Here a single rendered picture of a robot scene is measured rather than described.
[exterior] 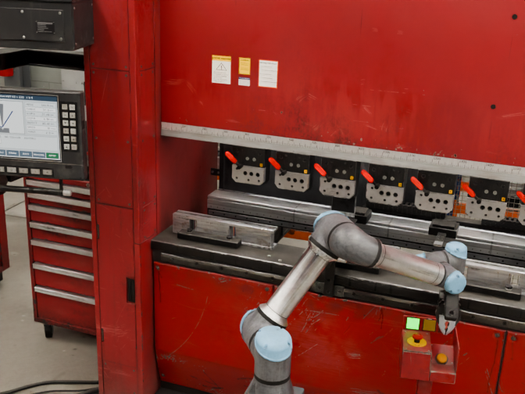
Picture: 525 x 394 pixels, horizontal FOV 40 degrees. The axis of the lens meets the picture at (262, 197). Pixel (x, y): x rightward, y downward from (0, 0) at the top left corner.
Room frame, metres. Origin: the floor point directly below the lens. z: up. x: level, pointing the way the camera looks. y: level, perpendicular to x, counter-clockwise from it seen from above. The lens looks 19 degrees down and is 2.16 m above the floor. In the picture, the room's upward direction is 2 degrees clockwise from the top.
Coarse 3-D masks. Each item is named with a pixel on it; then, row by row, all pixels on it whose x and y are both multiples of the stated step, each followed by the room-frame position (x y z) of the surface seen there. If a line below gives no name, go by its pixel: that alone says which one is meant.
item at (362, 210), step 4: (356, 208) 3.14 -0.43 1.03; (360, 208) 3.14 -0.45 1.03; (364, 208) 3.14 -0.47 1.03; (368, 208) 3.14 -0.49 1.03; (356, 212) 3.09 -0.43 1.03; (360, 212) 3.08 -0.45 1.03; (364, 212) 3.09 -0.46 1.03; (368, 212) 3.12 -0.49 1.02; (356, 216) 3.07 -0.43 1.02; (360, 216) 3.07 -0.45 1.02; (364, 216) 3.07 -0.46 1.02; (368, 216) 3.09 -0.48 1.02; (352, 220) 3.05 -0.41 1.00; (356, 220) 3.06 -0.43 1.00; (360, 220) 3.07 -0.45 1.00; (364, 220) 3.06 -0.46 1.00; (368, 220) 3.10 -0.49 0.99
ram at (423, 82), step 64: (192, 0) 3.11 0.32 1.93; (256, 0) 3.01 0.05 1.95; (320, 0) 2.92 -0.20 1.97; (384, 0) 2.83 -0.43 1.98; (448, 0) 2.75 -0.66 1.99; (512, 0) 2.68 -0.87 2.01; (192, 64) 3.11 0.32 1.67; (256, 64) 3.01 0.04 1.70; (320, 64) 2.91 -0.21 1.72; (384, 64) 2.83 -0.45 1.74; (448, 64) 2.74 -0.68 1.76; (512, 64) 2.67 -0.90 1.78; (256, 128) 3.00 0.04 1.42; (320, 128) 2.91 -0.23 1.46; (384, 128) 2.82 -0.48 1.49; (448, 128) 2.73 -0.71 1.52; (512, 128) 2.66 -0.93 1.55
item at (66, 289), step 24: (72, 192) 3.51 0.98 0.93; (48, 216) 3.57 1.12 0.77; (72, 216) 3.49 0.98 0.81; (48, 240) 3.57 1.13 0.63; (72, 240) 3.52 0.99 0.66; (48, 264) 3.58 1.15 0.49; (72, 264) 3.52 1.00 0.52; (48, 288) 3.57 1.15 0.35; (72, 288) 3.52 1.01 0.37; (48, 312) 3.58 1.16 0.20; (72, 312) 3.53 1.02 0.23; (48, 336) 3.62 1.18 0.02
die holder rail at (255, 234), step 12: (180, 216) 3.14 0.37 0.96; (192, 216) 3.13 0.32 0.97; (204, 216) 3.14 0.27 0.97; (180, 228) 3.14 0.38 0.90; (192, 228) 3.16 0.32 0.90; (204, 228) 3.10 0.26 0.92; (216, 228) 3.08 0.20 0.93; (228, 228) 3.06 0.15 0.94; (240, 228) 3.04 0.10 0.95; (252, 228) 3.02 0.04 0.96; (264, 228) 3.00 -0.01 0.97; (276, 228) 3.02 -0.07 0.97; (252, 240) 3.02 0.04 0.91; (264, 240) 3.00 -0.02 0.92
